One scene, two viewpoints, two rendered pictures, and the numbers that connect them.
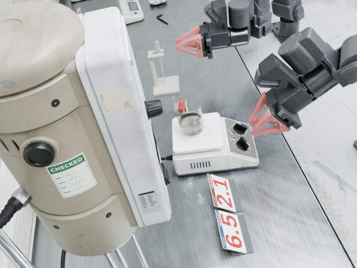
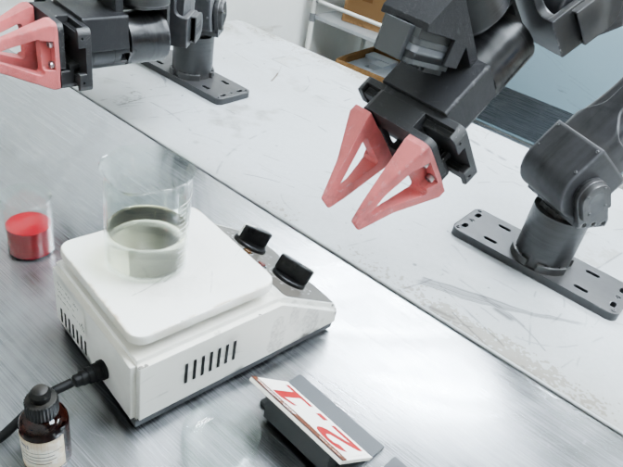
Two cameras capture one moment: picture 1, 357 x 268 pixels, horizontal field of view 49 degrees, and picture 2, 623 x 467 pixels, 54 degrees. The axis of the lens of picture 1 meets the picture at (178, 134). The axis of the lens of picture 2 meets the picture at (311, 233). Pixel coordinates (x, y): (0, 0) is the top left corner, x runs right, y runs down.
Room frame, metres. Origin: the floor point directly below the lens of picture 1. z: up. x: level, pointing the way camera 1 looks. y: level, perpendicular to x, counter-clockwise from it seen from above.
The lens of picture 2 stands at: (0.37, 0.18, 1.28)
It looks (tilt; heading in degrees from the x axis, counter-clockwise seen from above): 34 degrees down; 306
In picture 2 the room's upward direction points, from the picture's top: 11 degrees clockwise
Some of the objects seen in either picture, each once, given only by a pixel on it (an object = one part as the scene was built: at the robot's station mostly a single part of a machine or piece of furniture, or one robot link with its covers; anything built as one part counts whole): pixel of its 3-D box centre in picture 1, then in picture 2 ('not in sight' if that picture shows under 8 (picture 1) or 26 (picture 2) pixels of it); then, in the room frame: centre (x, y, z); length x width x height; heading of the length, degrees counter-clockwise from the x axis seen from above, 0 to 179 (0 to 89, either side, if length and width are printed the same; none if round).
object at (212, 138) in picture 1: (197, 132); (168, 266); (0.66, -0.04, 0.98); 0.12 x 0.12 x 0.01; 84
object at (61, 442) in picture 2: not in sight; (44, 423); (0.63, 0.08, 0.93); 0.03 x 0.03 x 0.07
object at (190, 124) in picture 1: (188, 117); (146, 219); (0.67, -0.03, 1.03); 0.07 x 0.06 x 0.08; 122
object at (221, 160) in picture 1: (209, 143); (194, 297); (0.66, -0.07, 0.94); 0.22 x 0.13 x 0.08; 84
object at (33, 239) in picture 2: (180, 105); (28, 222); (0.84, -0.02, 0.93); 0.04 x 0.04 x 0.06
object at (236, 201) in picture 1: (224, 192); (317, 413); (0.52, -0.08, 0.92); 0.09 x 0.06 x 0.04; 178
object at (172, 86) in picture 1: (162, 69); not in sight; (0.98, 0.01, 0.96); 0.08 x 0.08 x 0.13; 85
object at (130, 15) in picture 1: (109, 13); not in sight; (1.51, 0.18, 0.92); 0.26 x 0.19 x 0.05; 95
